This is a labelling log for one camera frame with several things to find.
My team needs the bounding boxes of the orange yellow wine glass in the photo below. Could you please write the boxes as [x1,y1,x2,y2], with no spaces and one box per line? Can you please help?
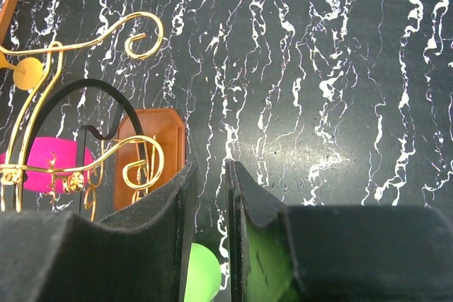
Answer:
[1,52,43,91]

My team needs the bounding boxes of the green wine glass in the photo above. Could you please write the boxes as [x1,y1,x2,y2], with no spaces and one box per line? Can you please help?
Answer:
[184,226,299,301]

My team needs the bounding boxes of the gold wire wine glass rack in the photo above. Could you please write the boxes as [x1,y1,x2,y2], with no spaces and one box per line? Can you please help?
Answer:
[1,11,185,219]

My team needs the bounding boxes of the magenta wine glass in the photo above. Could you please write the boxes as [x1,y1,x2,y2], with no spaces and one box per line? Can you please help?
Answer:
[0,137,96,195]

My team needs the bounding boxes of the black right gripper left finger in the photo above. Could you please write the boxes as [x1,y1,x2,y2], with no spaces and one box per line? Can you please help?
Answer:
[1,163,197,301]

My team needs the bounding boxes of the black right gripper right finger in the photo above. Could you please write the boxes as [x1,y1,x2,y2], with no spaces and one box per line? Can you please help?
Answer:
[224,161,452,301]

